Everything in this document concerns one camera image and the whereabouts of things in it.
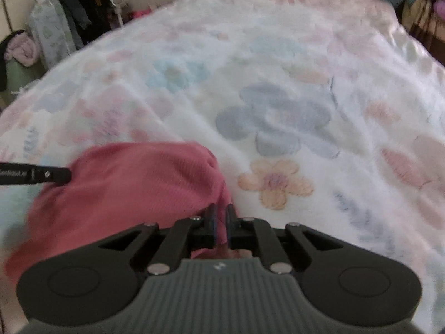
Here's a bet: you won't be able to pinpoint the light floral hanging garment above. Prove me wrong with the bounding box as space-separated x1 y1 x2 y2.
28 0 76 70

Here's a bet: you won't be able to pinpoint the brown patterned curtain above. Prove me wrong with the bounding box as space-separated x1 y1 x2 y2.
401 0 444 65

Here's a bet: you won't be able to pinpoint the pink turtleneck sweater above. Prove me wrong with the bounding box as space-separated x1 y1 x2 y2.
4 142 232 283

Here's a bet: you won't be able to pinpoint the dark hanging clothes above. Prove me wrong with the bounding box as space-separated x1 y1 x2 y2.
58 0 111 49

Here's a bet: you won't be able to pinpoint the pink fluffy clothes bundle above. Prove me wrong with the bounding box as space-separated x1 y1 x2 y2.
4 33 39 67

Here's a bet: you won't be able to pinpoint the floral white duvet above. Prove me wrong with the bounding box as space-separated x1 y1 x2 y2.
1 0 444 333

